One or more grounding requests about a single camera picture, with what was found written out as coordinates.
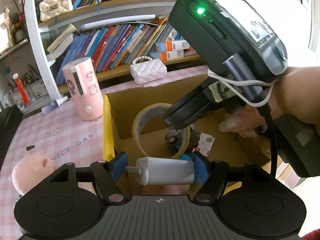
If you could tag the orange white medicine box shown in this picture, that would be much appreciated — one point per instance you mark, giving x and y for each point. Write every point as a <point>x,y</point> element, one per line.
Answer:
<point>172,45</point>

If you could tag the white charger adapter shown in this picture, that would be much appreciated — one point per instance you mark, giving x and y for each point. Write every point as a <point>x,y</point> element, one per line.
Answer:
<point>161,171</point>

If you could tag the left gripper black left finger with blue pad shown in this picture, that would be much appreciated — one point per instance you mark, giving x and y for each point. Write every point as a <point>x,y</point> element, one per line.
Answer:
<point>72,199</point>

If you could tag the pink checkered tablecloth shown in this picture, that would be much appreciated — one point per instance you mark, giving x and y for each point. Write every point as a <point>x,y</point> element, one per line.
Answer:
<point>62,136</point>

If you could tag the pink plush toy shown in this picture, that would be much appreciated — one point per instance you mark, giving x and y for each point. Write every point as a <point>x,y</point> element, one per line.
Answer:
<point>30,171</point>

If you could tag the small spray bottle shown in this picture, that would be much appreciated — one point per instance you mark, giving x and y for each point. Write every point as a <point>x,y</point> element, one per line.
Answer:
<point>50,107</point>

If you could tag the red tassel ornament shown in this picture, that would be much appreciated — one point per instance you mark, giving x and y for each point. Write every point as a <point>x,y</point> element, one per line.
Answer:
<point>21,89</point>

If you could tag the yellow cardboard box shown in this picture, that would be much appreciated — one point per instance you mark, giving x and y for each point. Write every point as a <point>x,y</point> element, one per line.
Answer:
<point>128,99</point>

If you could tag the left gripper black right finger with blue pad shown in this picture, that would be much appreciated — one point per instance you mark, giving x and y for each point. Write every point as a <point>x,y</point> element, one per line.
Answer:
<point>248,200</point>

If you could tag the person's right hand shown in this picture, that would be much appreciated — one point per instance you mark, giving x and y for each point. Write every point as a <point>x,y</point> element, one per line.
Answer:
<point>296,94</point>

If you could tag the cream quilted pearl handbag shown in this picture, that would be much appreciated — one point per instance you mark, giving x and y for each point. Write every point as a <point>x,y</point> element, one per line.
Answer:
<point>53,8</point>

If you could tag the white bookshelf frame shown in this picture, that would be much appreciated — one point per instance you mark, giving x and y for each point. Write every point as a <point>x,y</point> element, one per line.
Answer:
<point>78,17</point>

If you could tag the small white red box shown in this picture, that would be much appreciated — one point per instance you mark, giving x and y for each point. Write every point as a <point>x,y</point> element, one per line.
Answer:
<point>205,144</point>

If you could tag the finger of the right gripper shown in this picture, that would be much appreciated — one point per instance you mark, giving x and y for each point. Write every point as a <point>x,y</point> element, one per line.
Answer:
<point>174,139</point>
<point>192,106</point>

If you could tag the white quilted pearl handbag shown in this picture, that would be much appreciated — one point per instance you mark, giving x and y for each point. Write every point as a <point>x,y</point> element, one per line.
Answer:
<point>144,69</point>

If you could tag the yellow tape roll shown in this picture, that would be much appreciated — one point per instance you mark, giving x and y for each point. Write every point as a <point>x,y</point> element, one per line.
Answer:
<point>156,110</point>

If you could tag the pink cylindrical humidifier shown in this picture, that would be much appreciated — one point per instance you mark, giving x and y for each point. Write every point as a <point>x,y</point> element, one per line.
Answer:
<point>84,88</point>

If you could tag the small black wedge piece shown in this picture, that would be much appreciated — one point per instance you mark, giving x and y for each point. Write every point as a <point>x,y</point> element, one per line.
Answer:
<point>30,147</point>

